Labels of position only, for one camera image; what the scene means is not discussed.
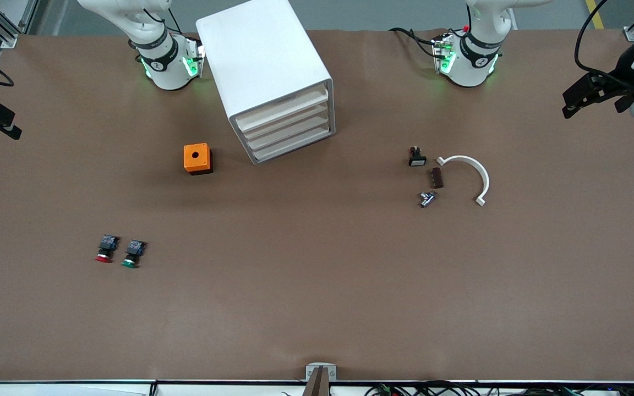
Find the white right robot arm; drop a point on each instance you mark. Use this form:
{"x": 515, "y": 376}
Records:
{"x": 165, "y": 71}

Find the black white-faced square button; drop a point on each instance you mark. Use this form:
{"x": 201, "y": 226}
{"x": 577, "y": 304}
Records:
{"x": 417, "y": 160}

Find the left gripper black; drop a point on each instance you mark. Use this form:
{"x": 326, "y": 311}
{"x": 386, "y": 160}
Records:
{"x": 616, "y": 77}

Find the green mushroom push button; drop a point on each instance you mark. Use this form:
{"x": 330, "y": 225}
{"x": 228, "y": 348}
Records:
{"x": 133, "y": 252}

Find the white curved plastic bracket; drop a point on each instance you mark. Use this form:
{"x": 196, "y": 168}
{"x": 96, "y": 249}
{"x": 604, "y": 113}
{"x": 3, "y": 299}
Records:
{"x": 463, "y": 158}

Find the white drawer cabinet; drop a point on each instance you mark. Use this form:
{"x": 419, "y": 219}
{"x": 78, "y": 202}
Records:
{"x": 262, "y": 55}

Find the silver key switch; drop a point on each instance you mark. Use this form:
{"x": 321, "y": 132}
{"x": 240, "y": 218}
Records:
{"x": 426, "y": 200}

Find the white base connector plate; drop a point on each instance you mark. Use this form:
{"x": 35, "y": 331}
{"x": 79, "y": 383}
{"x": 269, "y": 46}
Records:
{"x": 195, "y": 55}
{"x": 443, "y": 52}

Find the red mushroom push button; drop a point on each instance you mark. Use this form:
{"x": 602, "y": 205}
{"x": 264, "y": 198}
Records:
{"x": 107, "y": 247}

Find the brown terminal block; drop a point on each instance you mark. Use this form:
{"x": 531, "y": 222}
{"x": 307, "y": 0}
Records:
{"x": 437, "y": 178}

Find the orange button box with hole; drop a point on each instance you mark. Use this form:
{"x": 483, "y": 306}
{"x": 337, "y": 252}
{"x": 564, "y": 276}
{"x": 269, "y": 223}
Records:
{"x": 196, "y": 157}

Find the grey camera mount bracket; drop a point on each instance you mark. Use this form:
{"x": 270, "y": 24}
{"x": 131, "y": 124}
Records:
{"x": 310, "y": 369}

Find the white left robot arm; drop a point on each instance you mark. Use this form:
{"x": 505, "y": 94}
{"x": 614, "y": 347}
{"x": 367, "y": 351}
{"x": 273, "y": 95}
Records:
{"x": 476, "y": 66}

